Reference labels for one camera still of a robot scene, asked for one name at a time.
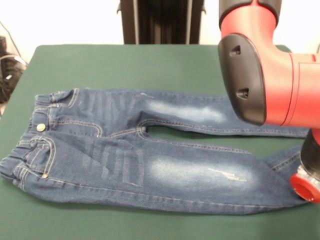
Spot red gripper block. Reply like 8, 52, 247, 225
289, 173, 320, 202

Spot blue denim jeans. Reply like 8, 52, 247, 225
0, 87, 320, 216

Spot dark green table cloth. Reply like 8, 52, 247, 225
0, 44, 320, 240

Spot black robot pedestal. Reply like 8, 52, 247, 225
116, 0, 207, 45

